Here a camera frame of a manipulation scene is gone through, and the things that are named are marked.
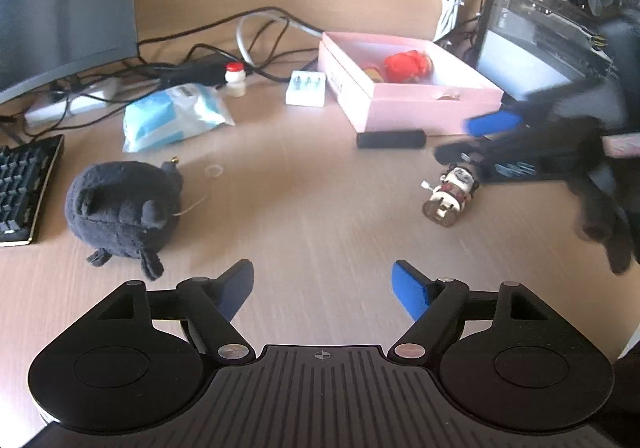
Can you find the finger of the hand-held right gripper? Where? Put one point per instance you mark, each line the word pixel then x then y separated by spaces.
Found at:
pixel 465 152
pixel 492 123

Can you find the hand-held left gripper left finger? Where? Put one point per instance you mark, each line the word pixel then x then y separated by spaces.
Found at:
pixel 235 290

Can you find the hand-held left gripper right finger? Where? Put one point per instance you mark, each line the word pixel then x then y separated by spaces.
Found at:
pixel 410 290

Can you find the red white wind-up toy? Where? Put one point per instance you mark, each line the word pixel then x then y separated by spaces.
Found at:
pixel 450 195

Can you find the pink cardboard box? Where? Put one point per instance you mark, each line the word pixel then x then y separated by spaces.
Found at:
pixel 400 111

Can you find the black plush toy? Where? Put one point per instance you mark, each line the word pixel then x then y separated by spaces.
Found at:
pixel 120 213

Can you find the blue white wet wipes packet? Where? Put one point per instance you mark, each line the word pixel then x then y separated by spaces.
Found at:
pixel 170 116

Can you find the wooden desktop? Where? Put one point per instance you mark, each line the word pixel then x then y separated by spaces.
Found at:
pixel 310 208

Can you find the person's right hand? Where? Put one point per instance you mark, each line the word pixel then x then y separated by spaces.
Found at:
pixel 610 213

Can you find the black foam cylinder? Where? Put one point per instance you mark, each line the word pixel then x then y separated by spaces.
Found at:
pixel 390 139

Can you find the white tray of bits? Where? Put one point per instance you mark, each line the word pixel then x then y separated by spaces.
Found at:
pixel 305 93

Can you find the small white bottle red cap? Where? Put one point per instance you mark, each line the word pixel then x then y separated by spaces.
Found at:
pixel 235 78

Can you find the black power adapter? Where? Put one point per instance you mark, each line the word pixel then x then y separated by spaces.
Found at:
pixel 192 72

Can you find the black keyboard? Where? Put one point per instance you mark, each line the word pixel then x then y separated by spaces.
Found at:
pixel 25 188

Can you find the white power strip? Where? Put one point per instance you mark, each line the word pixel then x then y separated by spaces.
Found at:
pixel 85 103

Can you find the dark clothing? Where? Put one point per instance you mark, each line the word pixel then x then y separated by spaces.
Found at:
pixel 630 403

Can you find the computer monitor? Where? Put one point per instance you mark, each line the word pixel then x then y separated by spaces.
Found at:
pixel 60 3

